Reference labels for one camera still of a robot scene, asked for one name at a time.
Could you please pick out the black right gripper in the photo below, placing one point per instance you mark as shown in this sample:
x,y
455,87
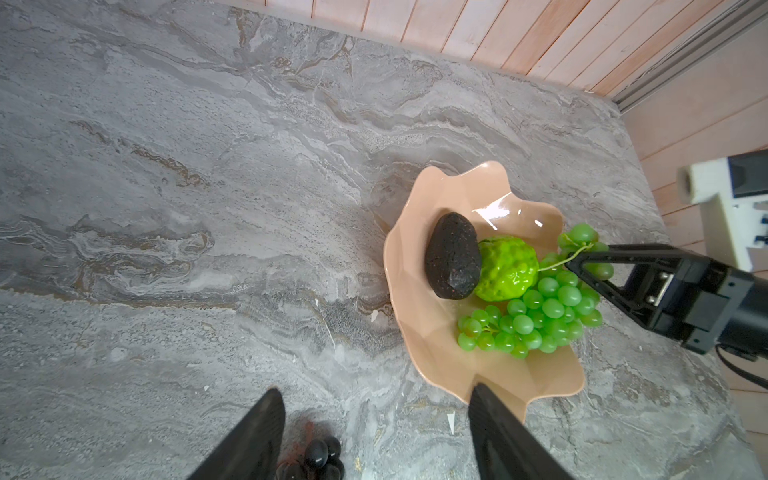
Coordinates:
x,y
702,304

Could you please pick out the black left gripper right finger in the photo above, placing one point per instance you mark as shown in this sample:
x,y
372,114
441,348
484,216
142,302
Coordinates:
x,y
504,449

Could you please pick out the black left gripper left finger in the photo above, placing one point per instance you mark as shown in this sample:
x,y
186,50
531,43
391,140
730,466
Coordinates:
x,y
251,450

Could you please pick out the dark purple grape bunch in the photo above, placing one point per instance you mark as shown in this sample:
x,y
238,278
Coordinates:
x,y
321,460

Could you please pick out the green grape bunch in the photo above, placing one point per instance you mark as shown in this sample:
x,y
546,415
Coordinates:
x,y
552,314

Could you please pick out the bumpy green fake fruit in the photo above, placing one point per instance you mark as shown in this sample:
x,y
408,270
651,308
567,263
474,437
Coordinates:
x,y
509,268

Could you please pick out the dark fake avocado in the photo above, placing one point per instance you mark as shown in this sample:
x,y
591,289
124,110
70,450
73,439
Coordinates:
x,y
452,260

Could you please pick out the pink scalloped fruit bowl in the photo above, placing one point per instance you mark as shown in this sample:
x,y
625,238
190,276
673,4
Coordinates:
x,y
428,323

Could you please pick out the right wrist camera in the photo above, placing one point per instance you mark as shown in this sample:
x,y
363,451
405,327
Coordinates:
x,y
731,193

